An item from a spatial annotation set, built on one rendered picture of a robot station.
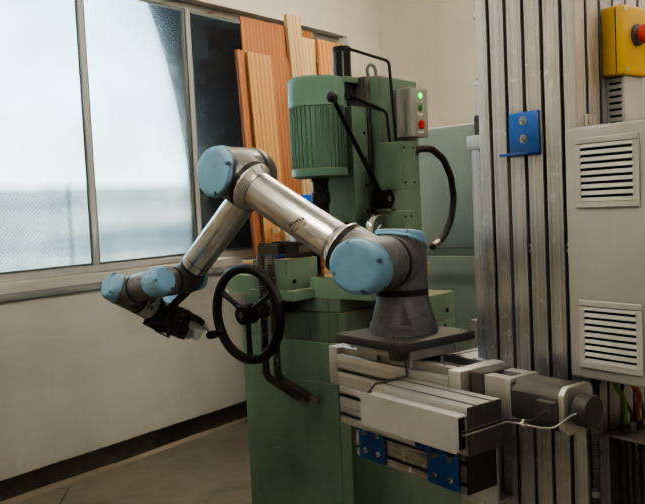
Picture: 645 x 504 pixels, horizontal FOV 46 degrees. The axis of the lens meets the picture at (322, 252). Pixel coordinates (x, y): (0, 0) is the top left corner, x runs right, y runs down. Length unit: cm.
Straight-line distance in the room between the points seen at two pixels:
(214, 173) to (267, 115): 232
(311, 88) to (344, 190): 35
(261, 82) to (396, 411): 279
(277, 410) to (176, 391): 142
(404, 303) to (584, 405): 46
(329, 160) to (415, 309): 82
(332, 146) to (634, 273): 118
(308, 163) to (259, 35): 194
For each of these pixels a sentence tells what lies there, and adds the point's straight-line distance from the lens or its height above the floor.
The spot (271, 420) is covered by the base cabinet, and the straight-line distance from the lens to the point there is 246.
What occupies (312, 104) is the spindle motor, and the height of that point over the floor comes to 142.
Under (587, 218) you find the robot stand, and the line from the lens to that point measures 148.
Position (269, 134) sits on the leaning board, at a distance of 403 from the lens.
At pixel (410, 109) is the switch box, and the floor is 141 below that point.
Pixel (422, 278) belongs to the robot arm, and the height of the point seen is 94.
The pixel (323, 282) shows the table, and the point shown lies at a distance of 222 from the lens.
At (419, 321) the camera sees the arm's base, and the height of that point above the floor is 85.
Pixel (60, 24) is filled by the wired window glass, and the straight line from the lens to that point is 358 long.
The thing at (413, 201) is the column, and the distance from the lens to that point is 263.
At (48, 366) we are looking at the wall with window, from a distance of 336.
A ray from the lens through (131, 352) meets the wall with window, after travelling 360.
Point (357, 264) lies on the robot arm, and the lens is 153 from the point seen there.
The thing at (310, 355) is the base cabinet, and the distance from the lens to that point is 229.
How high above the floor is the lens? 111
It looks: 3 degrees down
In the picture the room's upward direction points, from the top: 3 degrees counter-clockwise
